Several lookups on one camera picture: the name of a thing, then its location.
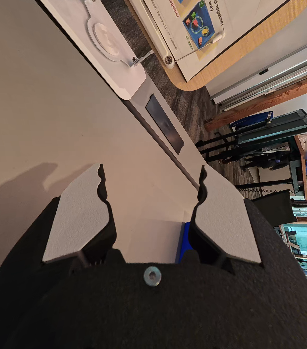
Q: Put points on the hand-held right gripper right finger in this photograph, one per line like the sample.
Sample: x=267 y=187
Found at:
x=224 y=218

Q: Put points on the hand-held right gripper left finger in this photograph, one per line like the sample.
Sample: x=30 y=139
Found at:
x=80 y=215

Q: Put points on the blue plastic bin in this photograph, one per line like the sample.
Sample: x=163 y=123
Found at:
x=184 y=242

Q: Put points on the black panel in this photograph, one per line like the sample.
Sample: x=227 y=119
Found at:
x=276 y=207

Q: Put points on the standing desk with wooden top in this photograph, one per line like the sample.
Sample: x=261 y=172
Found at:
x=296 y=174

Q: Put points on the wooden clipboard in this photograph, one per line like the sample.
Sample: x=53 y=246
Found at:
x=251 y=41

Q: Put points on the instruction sheet stand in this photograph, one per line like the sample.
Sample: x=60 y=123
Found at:
x=224 y=35

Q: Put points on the wooden post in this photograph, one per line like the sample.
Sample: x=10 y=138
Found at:
x=265 y=103

